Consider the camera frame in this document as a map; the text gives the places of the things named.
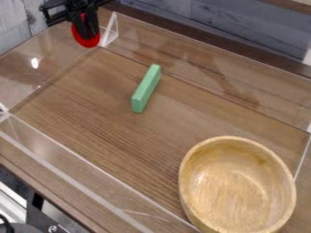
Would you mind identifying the green rectangular block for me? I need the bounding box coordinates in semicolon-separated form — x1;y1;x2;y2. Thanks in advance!
131;64;162;113

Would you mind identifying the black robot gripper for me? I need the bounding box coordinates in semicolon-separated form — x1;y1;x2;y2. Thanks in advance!
39;0;110;40

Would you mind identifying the clear acrylic enclosure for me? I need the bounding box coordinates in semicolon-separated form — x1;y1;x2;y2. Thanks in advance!
0;11;311;233

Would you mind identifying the black table leg bracket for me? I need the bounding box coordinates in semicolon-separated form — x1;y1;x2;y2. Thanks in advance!
26;192;70;233

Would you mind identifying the wooden bowl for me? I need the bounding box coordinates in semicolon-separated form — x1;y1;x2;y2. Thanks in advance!
179;136;297;233

